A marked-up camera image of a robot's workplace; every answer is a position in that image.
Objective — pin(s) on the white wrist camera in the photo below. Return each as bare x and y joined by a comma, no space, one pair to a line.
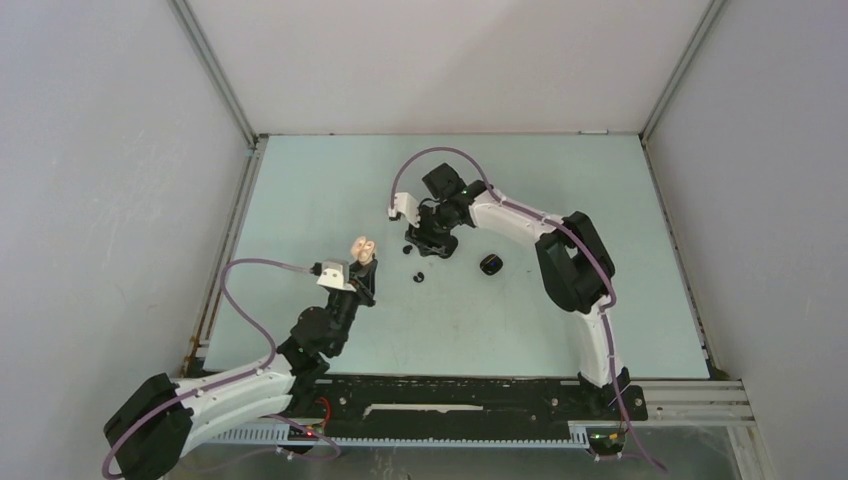
334,274
404,206

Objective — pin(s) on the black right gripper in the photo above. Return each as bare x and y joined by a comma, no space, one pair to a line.
427,243

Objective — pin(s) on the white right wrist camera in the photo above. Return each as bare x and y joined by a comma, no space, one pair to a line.
404,206

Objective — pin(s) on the pink charging case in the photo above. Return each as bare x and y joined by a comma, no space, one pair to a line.
363,250

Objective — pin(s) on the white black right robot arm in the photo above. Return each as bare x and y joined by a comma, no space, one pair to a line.
574,264

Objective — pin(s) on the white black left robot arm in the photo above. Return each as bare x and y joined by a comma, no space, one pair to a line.
166,418

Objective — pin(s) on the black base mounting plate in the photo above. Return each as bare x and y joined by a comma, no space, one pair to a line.
411,408

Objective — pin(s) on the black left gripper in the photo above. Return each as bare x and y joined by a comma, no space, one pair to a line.
361,276

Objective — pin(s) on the aluminium frame rail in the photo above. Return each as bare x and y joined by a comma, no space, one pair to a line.
669,404

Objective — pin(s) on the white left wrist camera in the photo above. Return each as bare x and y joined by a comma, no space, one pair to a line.
334,274

